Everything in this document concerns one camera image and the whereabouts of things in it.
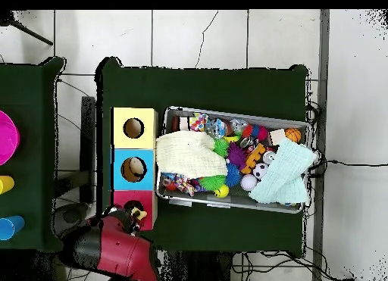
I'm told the yellow plush toy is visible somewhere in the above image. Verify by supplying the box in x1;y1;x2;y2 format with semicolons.
130;206;148;221

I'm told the mint waffle cloth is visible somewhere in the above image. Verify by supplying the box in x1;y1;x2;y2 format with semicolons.
248;137;318;205

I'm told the shallow mesh bin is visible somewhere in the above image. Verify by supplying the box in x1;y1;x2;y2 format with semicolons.
155;105;314;214

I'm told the wooden box with three holes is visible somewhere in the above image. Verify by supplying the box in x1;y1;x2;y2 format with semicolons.
110;107;159;232

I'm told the cream waffle cloth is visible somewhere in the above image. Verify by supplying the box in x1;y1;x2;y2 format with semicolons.
155;130;229;179

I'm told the green spiky ball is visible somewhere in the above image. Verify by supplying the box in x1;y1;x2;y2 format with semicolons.
212;137;230;158
199;174;227;191

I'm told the colourful polka dot paper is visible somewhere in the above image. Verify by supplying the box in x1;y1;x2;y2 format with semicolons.
189;112;209;133

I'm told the clear packet with blue print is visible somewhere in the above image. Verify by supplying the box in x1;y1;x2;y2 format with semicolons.
205;117;228;139

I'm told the purple spiky ball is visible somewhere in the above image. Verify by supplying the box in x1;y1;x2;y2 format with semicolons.
227;142;248;170

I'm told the blue spiky ball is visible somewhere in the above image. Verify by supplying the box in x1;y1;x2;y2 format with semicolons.
225;163;243;187

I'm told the yellow ball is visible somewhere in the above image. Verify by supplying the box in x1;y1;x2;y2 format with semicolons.
213;184;230;199

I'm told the orange plastic toy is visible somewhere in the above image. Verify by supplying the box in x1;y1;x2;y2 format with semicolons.
240;142;267;175

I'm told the white baseball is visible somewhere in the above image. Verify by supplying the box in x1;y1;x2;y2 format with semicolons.
239;173;258;192

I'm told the dark green tablecloth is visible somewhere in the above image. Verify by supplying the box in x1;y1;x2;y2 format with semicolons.
95;56;310;258
0;56;69;253

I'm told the black and white soccer ball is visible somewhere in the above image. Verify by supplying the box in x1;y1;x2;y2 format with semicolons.
252;162;269;180

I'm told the red drink can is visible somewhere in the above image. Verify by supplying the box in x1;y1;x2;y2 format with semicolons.
261;149;277;166

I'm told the plain wooden block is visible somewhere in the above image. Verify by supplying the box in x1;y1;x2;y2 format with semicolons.
268;128;286;145

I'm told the small orange basketball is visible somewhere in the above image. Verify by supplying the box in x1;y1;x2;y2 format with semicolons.
284;127;303;143

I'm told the black stand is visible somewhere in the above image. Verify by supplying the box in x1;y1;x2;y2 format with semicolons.
80;95;96;205

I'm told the magenta plastic bowl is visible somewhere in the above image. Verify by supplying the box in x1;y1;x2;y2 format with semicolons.
0;110;20;166

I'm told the yellow plastic cup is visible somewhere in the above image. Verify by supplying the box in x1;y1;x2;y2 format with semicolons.
0;175;15;195

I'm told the blue plastic cup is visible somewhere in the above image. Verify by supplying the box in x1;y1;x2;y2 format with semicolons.
0;215;26;242

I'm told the black tripod leg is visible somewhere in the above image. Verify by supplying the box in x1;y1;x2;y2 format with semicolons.
0;11;54;46

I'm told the black power cable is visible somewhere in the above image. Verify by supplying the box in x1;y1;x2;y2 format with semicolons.
308;155;388;179

